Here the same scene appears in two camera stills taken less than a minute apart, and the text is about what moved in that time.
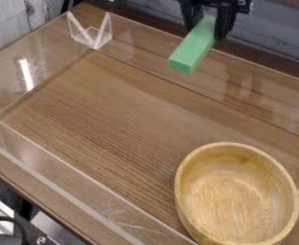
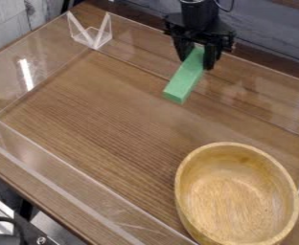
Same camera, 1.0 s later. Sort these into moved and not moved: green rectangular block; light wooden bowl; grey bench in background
Moved: green rectangular block
Not moved: grey bench in background; light wooden bowl
